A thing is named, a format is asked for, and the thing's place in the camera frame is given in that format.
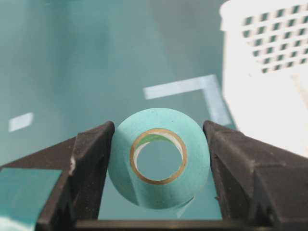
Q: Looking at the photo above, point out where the top left tape corner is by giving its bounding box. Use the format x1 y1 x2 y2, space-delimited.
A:
142 74 233 127

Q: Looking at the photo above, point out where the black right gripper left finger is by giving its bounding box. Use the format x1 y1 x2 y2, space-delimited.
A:
0 121 115 231

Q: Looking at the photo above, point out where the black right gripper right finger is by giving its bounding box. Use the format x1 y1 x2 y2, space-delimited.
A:
203 120 308 231

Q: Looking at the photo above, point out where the teal tape roll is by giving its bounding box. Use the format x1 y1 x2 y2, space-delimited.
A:
108 108 210 210

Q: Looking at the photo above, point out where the small tape marker left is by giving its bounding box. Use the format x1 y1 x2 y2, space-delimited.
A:
8 112 34 132

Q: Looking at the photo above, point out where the white plastic basket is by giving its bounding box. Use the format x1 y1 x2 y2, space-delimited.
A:
219 0 308 156

